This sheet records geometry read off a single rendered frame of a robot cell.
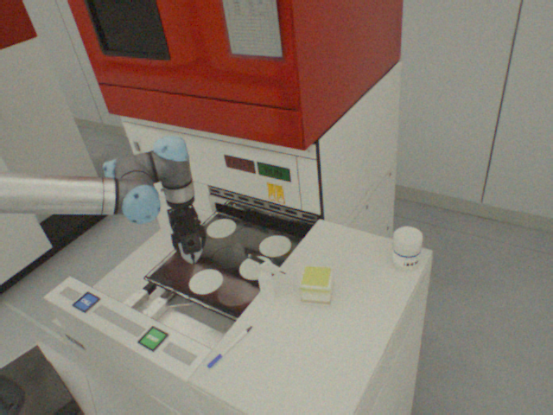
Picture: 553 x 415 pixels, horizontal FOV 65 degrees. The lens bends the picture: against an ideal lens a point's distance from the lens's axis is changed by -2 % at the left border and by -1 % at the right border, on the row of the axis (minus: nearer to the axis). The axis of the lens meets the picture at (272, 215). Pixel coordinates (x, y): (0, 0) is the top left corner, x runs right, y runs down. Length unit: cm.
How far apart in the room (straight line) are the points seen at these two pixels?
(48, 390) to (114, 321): 21
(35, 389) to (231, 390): 50
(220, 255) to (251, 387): 52
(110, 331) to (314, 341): 51
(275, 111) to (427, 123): 171
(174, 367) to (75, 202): 43
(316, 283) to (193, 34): 71
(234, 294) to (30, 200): 61
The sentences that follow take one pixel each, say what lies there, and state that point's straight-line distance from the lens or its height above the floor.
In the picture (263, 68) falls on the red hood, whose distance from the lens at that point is 113.
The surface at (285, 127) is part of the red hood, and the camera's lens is 117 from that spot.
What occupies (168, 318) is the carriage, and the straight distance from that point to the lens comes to 127.
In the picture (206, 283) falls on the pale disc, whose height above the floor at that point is 90.
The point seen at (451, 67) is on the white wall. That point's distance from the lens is 261.
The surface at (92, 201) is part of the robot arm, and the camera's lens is 90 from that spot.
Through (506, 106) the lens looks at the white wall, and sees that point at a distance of 264.
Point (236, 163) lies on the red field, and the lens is 142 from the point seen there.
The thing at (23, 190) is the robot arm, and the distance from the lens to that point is 89.
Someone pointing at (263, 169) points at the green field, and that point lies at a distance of 136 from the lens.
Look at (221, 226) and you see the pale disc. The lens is 149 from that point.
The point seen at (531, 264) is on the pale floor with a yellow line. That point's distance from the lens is 275.
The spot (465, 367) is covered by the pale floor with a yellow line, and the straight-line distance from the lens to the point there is 221.
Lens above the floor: 180
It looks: 37 degrees down
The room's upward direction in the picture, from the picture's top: 9 degrees counter-clockwise
